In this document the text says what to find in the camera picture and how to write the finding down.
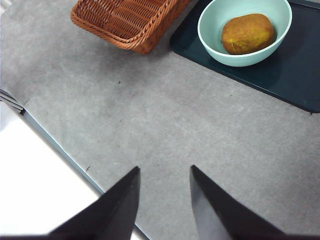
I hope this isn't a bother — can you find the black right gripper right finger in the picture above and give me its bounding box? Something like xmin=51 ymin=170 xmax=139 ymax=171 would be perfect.
xmin=189 ymin=164 xmax=320 ymax=240

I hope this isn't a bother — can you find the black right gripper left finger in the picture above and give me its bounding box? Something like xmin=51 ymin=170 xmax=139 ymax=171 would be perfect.
xmin=0 ymin=166 xmax=141 ymax=240

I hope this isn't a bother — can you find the brown kiwifruit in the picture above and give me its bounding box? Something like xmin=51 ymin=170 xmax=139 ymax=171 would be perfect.
xmin=221 ymin=13 xmax=276 ymax=56

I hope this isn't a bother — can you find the teal ribbed bowl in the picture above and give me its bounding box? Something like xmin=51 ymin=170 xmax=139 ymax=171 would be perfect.
xmin=197 ymin=0 xmax=293 ymax=68

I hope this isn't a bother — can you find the dark rectangular tray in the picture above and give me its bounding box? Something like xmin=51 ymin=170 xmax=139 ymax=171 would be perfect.
xmin=169 ymin=0 xmax=320 ymax=114

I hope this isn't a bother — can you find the brown wicker basket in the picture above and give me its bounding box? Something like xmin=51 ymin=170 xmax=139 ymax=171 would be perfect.
xmin=70 ymin=0 xmax=194 ymax=55

